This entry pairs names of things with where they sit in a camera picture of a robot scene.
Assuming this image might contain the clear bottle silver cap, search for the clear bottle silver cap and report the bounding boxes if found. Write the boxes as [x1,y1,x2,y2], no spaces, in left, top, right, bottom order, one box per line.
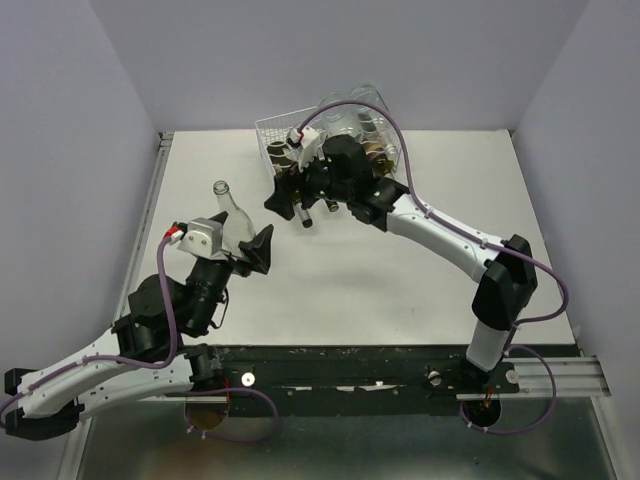
[320,105,363,141]

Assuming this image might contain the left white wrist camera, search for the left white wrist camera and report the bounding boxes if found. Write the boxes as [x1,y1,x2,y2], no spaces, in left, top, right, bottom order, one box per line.
[178,217,224,260]

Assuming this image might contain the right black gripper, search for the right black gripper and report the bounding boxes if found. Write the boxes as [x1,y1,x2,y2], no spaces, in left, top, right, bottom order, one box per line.
[263,146,351,222]

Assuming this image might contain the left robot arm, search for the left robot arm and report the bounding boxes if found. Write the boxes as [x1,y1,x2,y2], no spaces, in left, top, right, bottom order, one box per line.
[1,212,274,441]

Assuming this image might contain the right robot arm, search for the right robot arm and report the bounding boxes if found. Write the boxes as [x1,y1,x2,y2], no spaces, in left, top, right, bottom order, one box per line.
[264,135,538,392]

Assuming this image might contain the small bottle brown label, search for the small bottle brown label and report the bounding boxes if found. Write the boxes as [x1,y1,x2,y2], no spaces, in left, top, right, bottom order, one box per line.
[325,200,339,213]

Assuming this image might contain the green wine bottle brown label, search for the green wine bottle brown label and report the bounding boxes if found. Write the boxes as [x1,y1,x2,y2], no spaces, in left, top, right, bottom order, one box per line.
[365,142,399,178]

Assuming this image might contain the white wire wine rack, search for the white wire wine rack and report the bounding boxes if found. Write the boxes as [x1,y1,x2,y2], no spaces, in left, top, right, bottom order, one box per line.
[255,107,403,176]

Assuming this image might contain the frosted clear tall bottle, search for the frosted clear tall bottle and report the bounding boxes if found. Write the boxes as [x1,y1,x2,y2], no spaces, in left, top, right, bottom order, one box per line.
[213,180,256,258]

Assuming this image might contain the black mounting rail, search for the black mounting rail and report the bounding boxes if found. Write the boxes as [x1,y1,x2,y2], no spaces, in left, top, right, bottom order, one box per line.
[174,342,581,419]

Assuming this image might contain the dark wine bottle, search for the dark wine bottle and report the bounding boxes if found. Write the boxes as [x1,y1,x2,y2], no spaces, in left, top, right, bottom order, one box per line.
[264,141,313,228]

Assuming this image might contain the clear round bottle back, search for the clear round bottle back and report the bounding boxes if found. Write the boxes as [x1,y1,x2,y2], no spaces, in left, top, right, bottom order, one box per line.
[348,83,401,154]

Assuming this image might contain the aluminium extrusion rail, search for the aluminium extrusion rail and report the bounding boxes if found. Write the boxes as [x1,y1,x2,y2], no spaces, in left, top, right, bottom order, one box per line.
[505,357,611,398]

